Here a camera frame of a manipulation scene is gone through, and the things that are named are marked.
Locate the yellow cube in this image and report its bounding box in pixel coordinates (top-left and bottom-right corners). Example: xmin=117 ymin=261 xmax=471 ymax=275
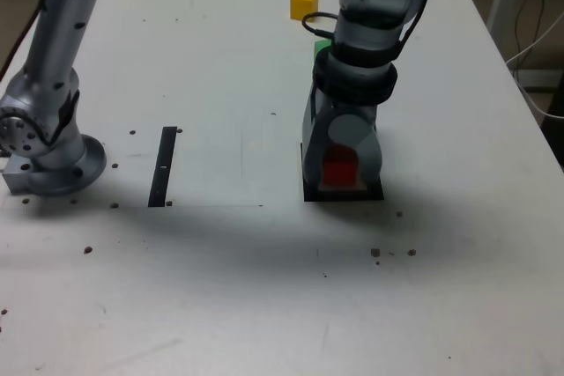
xmin=290 ymin=0 xmax=320 ymax=21

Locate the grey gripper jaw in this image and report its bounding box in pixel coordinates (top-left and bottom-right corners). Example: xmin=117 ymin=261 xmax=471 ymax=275
xmin=301 ymin=89 xmax=334 ymax=188
xmin=328 ymin=112 xmax=382 ymax=188

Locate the black tape strip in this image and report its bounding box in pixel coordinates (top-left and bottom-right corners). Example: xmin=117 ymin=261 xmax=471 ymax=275
xmin=147 ymin=126 xmax=178 ymax=209

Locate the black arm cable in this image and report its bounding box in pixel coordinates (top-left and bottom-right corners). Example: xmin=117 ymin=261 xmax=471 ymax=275
xmin=0 ymin=0 xmax=56 ymax=76

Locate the red cube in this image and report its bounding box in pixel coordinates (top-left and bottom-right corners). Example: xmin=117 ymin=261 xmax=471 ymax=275
xmin=323 ymin=144 xmax=358 ymax=187

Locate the green cube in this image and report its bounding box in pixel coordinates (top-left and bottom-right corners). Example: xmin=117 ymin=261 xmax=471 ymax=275
xmin=313 ymin=39 xmax=332 ymax=63

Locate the black tape square outline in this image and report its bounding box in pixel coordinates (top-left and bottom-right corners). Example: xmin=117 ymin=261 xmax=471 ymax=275
xmin=300 ymin=142 xmax=385 ymax=203

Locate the white cable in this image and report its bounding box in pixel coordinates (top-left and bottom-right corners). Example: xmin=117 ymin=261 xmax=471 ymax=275
xmin=505 ymin=10 xmax=564 ymax=121

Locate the black camera cable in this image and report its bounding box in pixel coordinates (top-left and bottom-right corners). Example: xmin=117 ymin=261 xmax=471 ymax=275
xmin=301 ymin=0 xmax=431 ymax=54

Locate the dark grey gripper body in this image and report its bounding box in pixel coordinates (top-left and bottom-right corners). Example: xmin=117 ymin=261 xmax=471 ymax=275
xmin=328 ymin=100 xmax=381 ymax=129

